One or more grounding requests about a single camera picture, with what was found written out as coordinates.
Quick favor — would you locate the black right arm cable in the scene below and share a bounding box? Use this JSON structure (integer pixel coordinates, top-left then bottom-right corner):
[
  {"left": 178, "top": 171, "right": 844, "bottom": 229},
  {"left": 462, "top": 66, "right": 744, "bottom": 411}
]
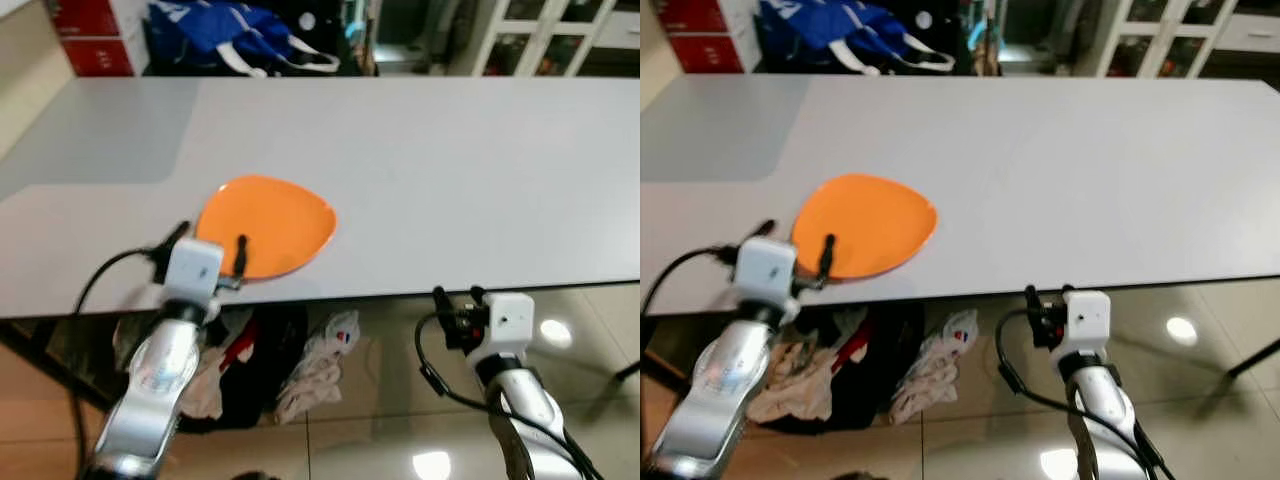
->
[
  {"left": 414, "top": 310, "right": 603, "bottom": 480},
  {"left": 996, "top": 308, "right": 1173, "bottom": 480}
]

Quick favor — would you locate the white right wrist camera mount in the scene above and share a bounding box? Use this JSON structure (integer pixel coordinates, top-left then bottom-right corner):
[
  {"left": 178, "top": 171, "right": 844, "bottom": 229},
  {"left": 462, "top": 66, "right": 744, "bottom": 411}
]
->
[
  {"left": 470, "top": 292, "right": 535, "bottom": 366},
  {"left": 1060, "top": 290, "right": 1113, "bottom": 361}
]

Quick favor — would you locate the black metal table leg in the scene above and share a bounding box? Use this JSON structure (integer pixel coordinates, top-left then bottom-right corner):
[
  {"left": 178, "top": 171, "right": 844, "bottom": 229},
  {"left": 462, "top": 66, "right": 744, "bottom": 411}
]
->
[
  {"left": 598, "top": 358, "right": 641, "bottom": 389},
  {"left": 1226, "top": 338, "right": 1280, "bottom": 383}
]

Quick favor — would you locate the white and red cloth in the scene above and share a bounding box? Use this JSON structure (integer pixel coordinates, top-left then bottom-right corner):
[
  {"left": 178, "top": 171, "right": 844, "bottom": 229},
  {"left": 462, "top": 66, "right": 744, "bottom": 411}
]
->
[
  {"left": 180, "top": 335, "right": 253, "bottom": 423},
  {"left": 745, "top": 335, "right": 866, "bottom": 427}
]

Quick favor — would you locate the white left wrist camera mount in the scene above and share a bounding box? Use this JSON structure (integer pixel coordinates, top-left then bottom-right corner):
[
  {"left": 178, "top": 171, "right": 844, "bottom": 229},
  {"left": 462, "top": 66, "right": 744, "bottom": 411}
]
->
[
  {"left": 733, "top": 238, "right": 799, "bottom": 301},
  {"left": 160, "top": 238, "right": 225, "bottom": 301}
]

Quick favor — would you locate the white cloth with blue logo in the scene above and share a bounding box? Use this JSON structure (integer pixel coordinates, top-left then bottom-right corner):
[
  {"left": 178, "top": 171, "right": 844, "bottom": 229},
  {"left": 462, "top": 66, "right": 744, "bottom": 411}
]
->
[
  {"left": 888, "top": 308, "right": 981, "bottom": 427},
  {"left": 274, "top": 310, "right": 361, "bottom": 427}
]

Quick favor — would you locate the black bag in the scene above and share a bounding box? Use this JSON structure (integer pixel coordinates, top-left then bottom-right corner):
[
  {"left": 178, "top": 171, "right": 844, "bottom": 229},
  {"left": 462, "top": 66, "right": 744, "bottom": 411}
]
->
[
  {"left": 788, "top": 300, "right": 923, "bottom": 435},
  {"left": 180, "top": 300, "right": 313, "bottom": 433}
]

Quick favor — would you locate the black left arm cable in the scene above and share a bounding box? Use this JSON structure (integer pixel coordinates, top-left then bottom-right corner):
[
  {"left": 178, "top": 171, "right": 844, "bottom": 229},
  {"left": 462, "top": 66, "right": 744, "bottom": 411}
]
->
[
  {"left": 72, "top": 247, "right": 163, "bottom": 480},
  {"left": 640, "top": 247, "right": 737, "bottom": 323}
]

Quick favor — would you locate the orange plastic plate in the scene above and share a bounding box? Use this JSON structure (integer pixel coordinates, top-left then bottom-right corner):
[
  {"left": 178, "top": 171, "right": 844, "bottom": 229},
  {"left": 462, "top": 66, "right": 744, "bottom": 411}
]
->
[
  {"left": 790, "top": 173, "right": 938, "bottom": 281},
  {"left": 195, "top": 175, "right": 337, "bottom": 281}
]

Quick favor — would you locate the red cardboard box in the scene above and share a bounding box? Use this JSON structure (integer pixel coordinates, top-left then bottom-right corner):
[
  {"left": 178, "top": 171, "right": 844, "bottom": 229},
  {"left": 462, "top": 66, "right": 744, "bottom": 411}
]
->
[
  {"left": 45, "top": 0, "right": 117, "bottom": 39},
  {"left": 668, "top": 35, "right": 747, "bottom": 75},
  {"left": 655, "top": 0, "right": 728, "bottom": 37},
  {"left": 62, "top": 37, "right": 136, "bottom": 78}
]

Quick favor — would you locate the blue bag with white straps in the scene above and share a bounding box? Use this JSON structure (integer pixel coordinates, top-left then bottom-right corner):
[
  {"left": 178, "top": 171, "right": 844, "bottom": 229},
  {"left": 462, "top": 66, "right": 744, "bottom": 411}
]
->
[
  {"left": 755, "top": 0, "right": 956, "bottom": 76},
  {"left": 148, "top": 0, "right": 341, "bottom": 77}
]

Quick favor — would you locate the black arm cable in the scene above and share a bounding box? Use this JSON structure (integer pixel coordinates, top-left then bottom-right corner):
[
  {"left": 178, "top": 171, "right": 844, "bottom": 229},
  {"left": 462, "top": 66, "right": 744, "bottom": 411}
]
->
[
  {"left": 640, "top": 247, "right": 737, "bottom": 323},
  {"left": 72, "top": 247, "right": 163, "bottom": 480},
  {"left": 414, "top": 310, "right": 603, "bottom": 480},
  {"left": 996, "top": 308, "right": 1173, "bottom": 480}
]

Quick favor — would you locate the white glass door cabinet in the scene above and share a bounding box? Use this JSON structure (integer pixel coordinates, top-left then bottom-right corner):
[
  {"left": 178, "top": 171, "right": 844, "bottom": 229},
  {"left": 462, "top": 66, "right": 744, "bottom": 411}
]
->
[
  {"left": 450, "top": 0, "right": 641, "bottom": 78},
  {"left": 1095, "top": 0, "right": 1280, "bottom": 79}
]

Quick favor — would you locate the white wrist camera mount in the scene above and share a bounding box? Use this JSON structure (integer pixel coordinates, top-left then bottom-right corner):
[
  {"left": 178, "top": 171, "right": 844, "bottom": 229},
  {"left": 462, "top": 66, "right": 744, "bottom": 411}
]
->
[
  {"left": 733, "top": 238, "right": 799, "bottom": 301},
  {"left": 160, "top": 238, "right": 225, "bottom": 301},
  {"left": 470, "top": 292, "right": 535, "bottom": 366},
  {"left": 1060, "top": 290, "right": 1113, "bottom": 361}
]

